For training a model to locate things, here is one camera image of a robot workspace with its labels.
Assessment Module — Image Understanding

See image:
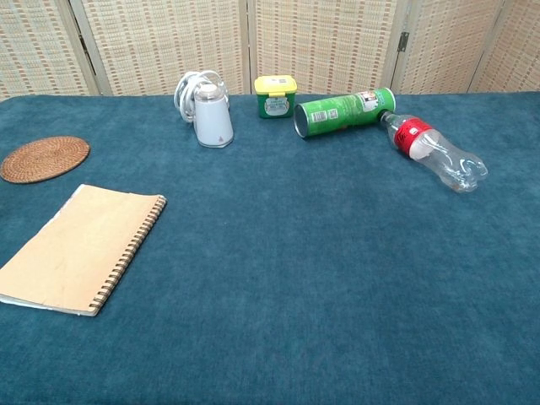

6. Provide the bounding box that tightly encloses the tan spiral-bound notebook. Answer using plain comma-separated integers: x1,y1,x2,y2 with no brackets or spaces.
0,183,168,317

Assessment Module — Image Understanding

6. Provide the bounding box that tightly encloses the blue velvet tablecloth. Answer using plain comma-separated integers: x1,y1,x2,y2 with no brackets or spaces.
0,90,540,405

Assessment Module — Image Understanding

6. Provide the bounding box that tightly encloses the white electric grinder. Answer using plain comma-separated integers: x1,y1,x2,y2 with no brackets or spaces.
193,83,235,149

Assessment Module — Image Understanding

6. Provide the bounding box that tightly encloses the yellow-lidded green box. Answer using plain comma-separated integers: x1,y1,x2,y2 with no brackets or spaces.
253,74,299,120

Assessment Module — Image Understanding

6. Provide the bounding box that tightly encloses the green chips can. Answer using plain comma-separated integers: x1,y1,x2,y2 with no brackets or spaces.
293,87,397,139

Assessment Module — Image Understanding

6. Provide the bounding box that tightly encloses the empty red-label plastic bottle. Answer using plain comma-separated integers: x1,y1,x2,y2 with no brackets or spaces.
379,111,489,194

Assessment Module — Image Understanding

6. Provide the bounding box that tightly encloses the woven bamboo screen panel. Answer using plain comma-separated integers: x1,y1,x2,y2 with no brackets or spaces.
390,0,507,95
246,0,413,96
0,0,102,102
467,0,540,94
69,0,254,97

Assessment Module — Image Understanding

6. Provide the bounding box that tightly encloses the round woven rattan coaster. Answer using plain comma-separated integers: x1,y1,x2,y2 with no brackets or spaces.
0,135,91,184

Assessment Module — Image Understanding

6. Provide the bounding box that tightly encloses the white coiled power cable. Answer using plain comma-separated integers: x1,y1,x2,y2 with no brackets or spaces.
174,70,231,124

